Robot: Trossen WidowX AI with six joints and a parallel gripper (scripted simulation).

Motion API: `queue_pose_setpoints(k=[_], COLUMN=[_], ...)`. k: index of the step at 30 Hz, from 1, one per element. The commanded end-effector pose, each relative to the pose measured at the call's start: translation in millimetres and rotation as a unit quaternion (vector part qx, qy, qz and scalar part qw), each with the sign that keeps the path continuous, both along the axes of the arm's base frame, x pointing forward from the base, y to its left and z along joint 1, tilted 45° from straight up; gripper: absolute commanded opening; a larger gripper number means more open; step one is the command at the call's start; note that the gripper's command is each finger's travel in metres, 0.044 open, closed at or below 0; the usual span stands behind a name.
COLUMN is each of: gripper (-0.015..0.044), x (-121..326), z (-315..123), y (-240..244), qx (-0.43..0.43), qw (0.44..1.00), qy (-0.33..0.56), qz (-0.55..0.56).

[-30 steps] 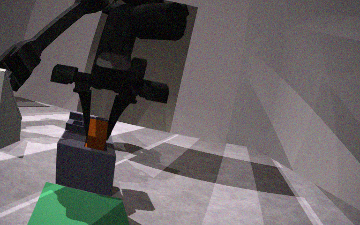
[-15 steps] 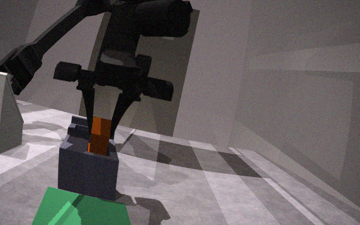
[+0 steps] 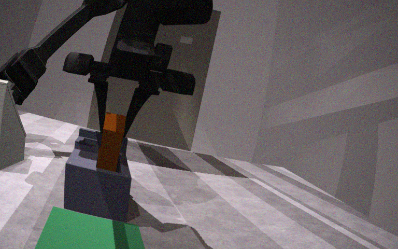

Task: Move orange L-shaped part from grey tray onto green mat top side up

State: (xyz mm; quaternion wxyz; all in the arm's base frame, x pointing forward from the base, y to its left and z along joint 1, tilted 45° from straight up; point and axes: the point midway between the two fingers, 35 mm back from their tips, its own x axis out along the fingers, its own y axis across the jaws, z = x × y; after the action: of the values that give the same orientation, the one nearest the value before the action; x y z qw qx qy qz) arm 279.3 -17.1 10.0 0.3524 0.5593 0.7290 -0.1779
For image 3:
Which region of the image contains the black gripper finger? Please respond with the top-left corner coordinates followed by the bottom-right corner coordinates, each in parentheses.
top-left (124, 88), bottom-right (160, 138)
top-left (88, 78), bottom-right (109, 133)

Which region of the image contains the orange l-shaped block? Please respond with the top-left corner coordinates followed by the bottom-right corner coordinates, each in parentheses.
top-left (97, 112), bottom-right (126, 172)

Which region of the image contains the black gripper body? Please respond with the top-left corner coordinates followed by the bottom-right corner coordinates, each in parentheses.
top-left (63, 21), bottom-right (195, 95)

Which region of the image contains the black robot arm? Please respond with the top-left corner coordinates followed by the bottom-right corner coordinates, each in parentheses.
top-left (0, 0), bottom-right (213, 105)

